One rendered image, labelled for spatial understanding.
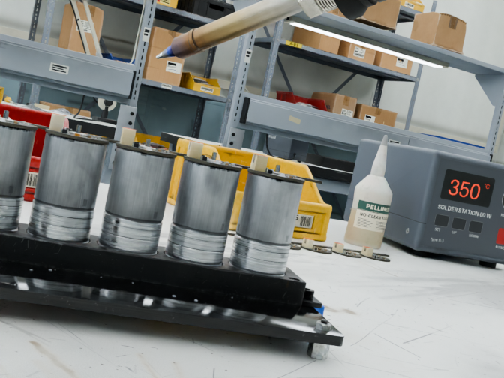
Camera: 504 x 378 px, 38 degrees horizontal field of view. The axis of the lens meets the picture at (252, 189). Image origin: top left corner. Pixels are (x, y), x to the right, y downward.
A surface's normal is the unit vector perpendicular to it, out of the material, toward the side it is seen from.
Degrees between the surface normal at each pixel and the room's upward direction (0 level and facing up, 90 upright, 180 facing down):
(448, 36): 88
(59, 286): 0
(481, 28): 90
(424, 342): 0
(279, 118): 90
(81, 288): 0
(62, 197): 90
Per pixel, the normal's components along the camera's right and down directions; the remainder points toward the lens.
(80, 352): 0.21, -0.98
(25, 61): 0.44, 0.16
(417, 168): -0.93, -0.17
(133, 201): 0.09, 0.09
